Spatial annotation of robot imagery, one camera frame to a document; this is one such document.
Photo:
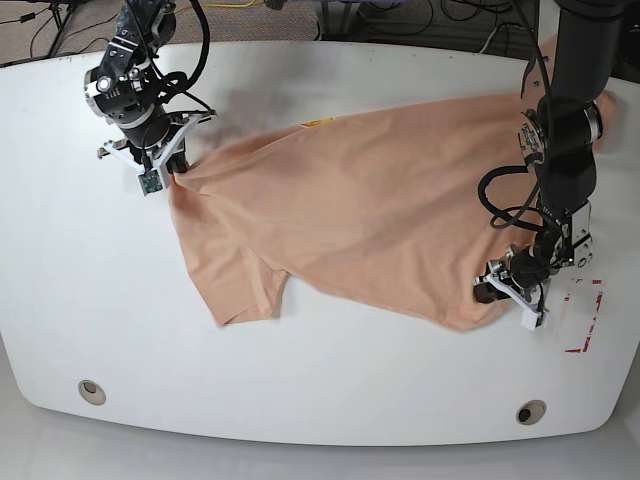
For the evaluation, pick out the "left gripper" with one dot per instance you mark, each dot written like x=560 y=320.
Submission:
x=518 y=276

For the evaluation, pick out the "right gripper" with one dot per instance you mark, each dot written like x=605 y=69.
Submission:
x=159 y=136

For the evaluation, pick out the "peach t-shirt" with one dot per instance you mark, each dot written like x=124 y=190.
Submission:
x=380 y=208

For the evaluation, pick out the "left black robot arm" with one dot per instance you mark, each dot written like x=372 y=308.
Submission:
x=556 y=140

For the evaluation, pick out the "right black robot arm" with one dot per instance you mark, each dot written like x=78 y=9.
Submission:
x=128 y=89

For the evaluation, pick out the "red tape rectangle marking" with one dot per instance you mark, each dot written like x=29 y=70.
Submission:
x=580 y=308

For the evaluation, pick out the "black tripod stand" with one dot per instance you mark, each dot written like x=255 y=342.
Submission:
x=60 y=15

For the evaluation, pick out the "right table cable grommet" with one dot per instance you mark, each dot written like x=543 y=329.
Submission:
x=531 y=412

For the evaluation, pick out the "table cable grommet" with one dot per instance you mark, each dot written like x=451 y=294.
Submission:
x=531 y=412
x=92 y=393

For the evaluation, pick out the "left table cable grommet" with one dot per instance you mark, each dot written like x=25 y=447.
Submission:
x=92 y=393

